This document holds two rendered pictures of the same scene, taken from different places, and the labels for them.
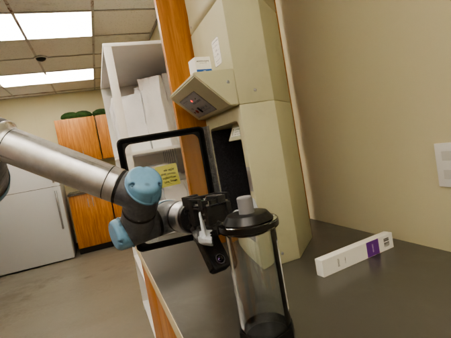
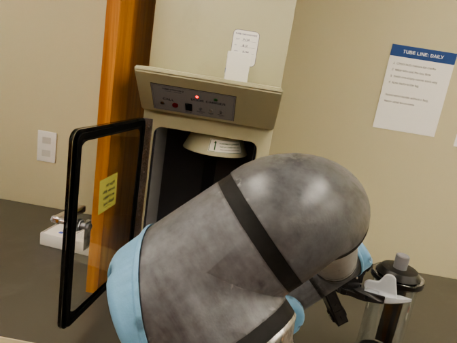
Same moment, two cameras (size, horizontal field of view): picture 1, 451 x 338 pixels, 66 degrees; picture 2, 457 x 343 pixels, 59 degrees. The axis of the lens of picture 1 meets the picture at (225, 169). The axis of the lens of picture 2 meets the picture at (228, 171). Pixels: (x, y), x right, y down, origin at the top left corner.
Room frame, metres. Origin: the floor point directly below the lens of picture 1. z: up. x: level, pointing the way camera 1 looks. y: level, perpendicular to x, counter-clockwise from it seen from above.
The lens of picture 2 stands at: (0.68, 0.87, 1.53)
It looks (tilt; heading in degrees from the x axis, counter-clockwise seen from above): 14 degrees down; 292
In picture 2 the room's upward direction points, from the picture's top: 9 degrees clockwise
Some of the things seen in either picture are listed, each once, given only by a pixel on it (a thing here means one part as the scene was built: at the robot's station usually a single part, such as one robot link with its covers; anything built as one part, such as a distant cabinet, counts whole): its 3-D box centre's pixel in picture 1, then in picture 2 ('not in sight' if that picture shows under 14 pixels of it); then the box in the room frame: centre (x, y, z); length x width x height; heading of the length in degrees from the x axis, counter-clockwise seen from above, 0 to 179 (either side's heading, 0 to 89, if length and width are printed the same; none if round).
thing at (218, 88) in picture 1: (200, 99); (208, 99); (1.10, 0.04, 1.46); 0.32 x 0.11 x 0.10; 20
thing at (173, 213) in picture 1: (188, 216); not in sight; (0.81, 0.11, 1.16); 0.08 x 0.05 x 0.08; 125
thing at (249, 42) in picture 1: (259, 133); (209, 143); (1.16, -0.13, 1.33); 0.32 x 0.25 x 0.77; 20
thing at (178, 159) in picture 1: (170, 188); (106, 212); (1.22, 0.20, 1.19); 0.30 x 0.01 x 0.40; 102
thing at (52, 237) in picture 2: not in sight; (75, 237); (1.52, -0.03, 0.96); 0.16 x 0.12 x 0.04; 13
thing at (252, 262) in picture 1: (258, 277); (385, 317); (0.62, -0.02, 1.06); 0.11 x 0.11 x 0.21
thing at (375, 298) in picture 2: (205, 233); (362, 291); (0.68, 0.06, 1.14); 0.09 x 0.05 x 0.02; 179
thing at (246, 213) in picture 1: (247, 214); (399, 269); (0.62, -0.02, 1.18); 0.09 x 0.09 x 0.07
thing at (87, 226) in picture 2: not in sight; (84, 235); (1.19, 0.31, 1.18); 0.02 x 0.02 x 0.06; 12
